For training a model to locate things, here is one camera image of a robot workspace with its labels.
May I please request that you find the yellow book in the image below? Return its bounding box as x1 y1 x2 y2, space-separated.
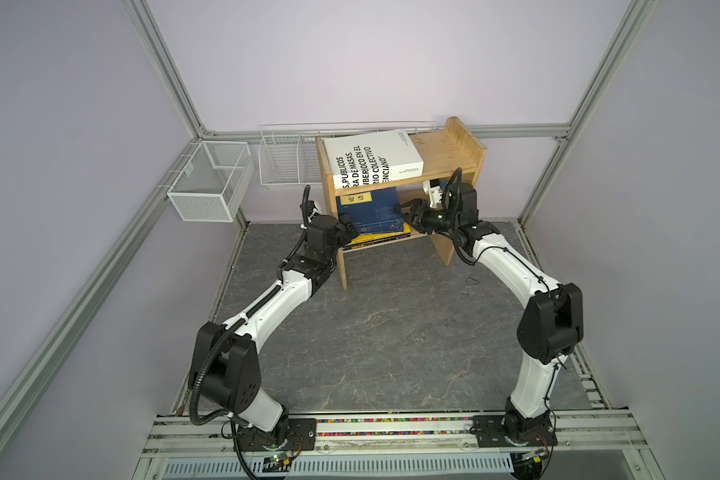
344 223 411 250

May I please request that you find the blue book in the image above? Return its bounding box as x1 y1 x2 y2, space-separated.
336 187 404 235

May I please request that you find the white book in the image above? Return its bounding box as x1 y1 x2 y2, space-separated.
324 130 424 190

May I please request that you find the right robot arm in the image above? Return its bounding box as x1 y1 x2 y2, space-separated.
399 181 583 445

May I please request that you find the wooden two-tier shelf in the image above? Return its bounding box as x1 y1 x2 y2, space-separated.
315 116 488 291

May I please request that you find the white mesh basket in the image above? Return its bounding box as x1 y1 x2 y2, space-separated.
168 140 255 223

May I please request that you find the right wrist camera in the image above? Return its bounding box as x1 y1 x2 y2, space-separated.
423 179 445 209

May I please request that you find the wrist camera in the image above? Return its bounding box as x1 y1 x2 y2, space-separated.
423 179 445 209
302 201 322 227

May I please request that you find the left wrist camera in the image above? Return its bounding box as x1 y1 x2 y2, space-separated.
302 201 322 227

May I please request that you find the white wire rack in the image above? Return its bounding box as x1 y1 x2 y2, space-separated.
258 121 437 188

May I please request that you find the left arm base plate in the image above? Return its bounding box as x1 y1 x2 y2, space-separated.
234 417 317 452

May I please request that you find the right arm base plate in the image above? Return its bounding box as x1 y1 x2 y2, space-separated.
469 412 558 448

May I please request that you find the aluminium front rail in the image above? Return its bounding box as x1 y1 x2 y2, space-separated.
133 410 665 479

